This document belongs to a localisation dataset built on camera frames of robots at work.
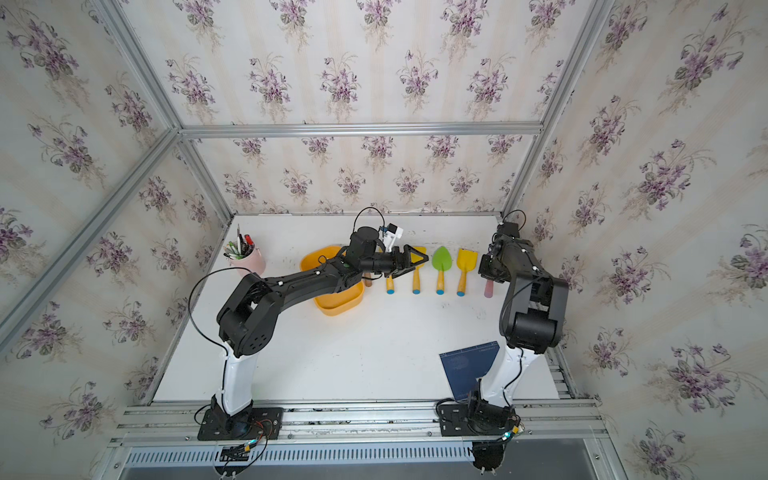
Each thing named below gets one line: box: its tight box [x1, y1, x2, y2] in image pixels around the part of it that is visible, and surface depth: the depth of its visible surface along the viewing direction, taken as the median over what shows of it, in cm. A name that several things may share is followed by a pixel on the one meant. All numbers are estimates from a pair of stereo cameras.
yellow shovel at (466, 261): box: [456, 248, 479, 297], surface depth 106 cm
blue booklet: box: [439, 340, 500, 401], surface depth 85 cm
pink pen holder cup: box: [223, 224, 267, 278], surface depth 97 cm
